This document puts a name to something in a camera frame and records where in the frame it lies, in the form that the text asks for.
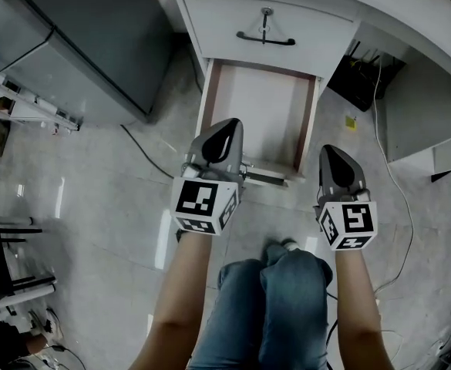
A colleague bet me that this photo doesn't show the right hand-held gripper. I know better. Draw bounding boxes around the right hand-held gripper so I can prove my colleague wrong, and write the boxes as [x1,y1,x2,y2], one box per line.
[312,143,378,251]

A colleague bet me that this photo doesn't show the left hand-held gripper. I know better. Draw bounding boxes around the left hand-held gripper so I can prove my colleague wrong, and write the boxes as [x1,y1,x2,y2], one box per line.
[170,117,248,237]

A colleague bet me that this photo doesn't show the white desk drawer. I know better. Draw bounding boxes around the white desk drawer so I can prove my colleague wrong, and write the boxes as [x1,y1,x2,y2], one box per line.
[194,57,325,187]

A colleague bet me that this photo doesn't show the person's left forearm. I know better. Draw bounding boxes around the person's left forearm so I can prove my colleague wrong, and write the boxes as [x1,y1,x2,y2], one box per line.
[129,228,215,370]

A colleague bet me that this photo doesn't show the person's right forearm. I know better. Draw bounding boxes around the person's right forearm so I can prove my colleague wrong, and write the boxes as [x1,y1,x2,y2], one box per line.
[334,244,396,370]

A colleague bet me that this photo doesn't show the closed white drawer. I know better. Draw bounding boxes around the closed white drawer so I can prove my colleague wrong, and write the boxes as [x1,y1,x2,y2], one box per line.
[183,0,360,81]

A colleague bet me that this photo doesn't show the white desk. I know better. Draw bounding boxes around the white desk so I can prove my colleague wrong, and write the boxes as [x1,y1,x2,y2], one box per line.
[135,0,451,187]

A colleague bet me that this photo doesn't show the black router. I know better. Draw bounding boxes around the black router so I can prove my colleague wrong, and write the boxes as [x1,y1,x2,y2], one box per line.
[326,40,407,113]

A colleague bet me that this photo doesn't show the person's right leg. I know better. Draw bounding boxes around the person's right leg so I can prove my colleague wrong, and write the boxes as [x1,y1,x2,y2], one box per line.
[258,244,335,370]

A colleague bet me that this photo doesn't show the person's leg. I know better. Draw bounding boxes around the person's leg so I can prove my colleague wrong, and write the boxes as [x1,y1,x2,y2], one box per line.
[187,258,268,370]
[258,244,335,370]

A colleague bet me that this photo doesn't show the person's left leg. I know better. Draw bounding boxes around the person's left leg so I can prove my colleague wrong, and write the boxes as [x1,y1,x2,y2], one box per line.
[187,258,268,370]

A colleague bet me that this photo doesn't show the grey metal cabinet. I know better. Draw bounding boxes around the grey metal cabinet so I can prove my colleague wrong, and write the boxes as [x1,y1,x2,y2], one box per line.
[0,0,177,126]

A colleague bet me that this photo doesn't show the white metal shelf rack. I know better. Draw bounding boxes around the white metal shelf rack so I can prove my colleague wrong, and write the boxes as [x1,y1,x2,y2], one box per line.
[0,60,84,133]

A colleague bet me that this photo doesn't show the white sneaker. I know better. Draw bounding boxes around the white sneaker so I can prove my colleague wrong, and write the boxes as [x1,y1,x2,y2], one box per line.
[28,306,65,341]

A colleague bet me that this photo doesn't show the black floor cable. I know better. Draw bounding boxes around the black floor cable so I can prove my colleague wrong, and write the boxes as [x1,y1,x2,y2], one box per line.
[119,124,177,180]

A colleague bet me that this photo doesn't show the white cable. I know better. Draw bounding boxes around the white cable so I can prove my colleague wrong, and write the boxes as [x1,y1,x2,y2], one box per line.
[370,55,416,294]

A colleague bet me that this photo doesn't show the black drawer handle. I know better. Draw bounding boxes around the black drawer handle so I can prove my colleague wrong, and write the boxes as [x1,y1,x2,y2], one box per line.
[235,31,297,47]

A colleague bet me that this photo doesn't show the key with ring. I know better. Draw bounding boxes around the key with ring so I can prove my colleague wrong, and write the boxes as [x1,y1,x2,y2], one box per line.
[260,8,273,46]

